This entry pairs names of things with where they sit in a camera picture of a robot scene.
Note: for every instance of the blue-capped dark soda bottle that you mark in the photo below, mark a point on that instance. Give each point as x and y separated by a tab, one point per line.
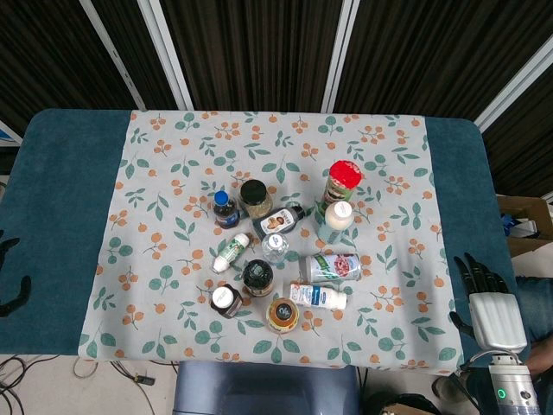
225	210

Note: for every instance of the green and white small bottle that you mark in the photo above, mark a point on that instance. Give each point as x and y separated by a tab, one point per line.
231	253

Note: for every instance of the dark green glass jar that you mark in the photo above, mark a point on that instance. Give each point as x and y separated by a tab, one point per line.
258	278

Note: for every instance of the floral patterned tablecloth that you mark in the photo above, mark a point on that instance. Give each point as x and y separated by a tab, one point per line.
276	337

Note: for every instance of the teal table cover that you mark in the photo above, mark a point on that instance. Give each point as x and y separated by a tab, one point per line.
65	216

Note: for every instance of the clear water bottle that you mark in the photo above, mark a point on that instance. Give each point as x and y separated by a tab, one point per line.
275	248

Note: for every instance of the gold-lidded honey jar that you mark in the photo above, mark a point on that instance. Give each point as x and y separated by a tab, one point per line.
283	315

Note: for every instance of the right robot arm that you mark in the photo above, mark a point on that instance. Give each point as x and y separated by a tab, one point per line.
512	387

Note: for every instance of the white bottle with blue label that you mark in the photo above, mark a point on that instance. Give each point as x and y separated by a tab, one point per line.
317	296

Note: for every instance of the white-capped milky drink bottle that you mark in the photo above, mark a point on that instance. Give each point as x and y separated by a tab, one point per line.
335	222

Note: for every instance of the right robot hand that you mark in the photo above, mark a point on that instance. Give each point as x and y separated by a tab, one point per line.
492	309

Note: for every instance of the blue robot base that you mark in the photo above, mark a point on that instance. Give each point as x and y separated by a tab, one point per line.
268	389

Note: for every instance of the red-lidded chip canister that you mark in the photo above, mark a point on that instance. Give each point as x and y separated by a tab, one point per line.
339	183

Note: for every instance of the dark sauce bottle with label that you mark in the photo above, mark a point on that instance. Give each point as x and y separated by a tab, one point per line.
276	221

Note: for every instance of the cardboard box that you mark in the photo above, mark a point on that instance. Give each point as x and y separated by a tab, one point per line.
529	225

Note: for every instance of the black-lidded jar of grains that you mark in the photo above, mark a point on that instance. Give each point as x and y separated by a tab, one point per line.
256	199

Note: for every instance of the white-lidded dark brown jar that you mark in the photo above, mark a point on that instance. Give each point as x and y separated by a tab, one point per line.
226	301

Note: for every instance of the silver green can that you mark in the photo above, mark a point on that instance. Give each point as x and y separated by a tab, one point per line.
332	267

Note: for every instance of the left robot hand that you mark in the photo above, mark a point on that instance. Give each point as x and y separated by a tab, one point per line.
13	294

